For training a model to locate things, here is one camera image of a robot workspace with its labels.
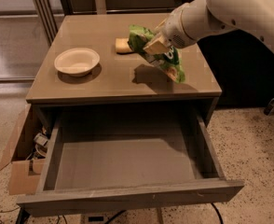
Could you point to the white paper bowl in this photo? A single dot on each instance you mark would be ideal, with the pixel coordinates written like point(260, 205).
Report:
point(76, 62)

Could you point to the small dark floor object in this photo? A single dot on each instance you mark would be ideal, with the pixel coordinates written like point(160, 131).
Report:
point(269, 109)

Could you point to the items inside cardboard box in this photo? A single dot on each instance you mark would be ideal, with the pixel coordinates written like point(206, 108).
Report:
point(40, 147)

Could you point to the brown cardboard box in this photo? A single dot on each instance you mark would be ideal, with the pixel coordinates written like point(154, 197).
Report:
point(25, 174)

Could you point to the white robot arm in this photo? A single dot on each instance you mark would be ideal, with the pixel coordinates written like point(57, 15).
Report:
point(255, 17)

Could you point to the grey open drawer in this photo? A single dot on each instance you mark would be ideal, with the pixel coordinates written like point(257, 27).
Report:
point(95, 166)

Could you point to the green rice chip bag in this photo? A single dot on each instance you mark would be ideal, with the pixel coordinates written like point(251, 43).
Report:
point(170, 63)

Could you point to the yellow sponge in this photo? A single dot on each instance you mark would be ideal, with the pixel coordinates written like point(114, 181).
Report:
point(122, 46)

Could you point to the grey counter cabinet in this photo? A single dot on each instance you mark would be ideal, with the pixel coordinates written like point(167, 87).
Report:
point(117, 78)

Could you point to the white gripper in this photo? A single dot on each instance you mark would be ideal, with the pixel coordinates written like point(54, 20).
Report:
point(173, 32)

